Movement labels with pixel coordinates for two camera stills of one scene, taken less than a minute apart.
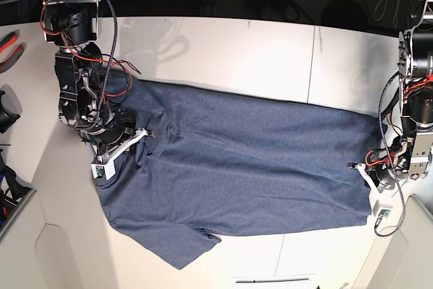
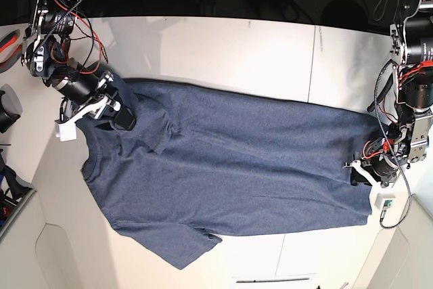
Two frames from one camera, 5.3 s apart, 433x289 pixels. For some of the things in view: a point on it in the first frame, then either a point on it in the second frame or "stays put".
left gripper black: (115, 130) to (90, 91)
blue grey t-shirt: (219, 164) stays put
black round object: (11, 109) stays put
